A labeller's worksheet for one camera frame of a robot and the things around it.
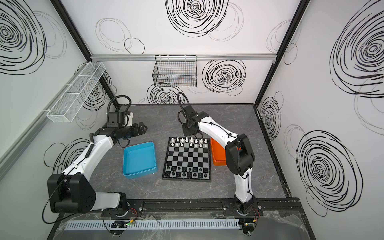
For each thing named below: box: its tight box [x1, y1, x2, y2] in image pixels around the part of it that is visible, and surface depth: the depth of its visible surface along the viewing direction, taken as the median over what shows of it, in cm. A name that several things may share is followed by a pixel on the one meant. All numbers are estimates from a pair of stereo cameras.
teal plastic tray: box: [122, 141, 158, 180], surface depth 93 cm
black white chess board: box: [161, 136, 212, 182], surface depth 91 cm
